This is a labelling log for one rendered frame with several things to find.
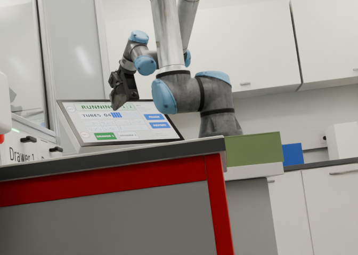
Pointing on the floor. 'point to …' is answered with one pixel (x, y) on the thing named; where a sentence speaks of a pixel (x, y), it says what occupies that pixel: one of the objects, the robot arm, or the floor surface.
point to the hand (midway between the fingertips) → (115, 109)
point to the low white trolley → (119, 202)
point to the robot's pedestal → (251, 208)
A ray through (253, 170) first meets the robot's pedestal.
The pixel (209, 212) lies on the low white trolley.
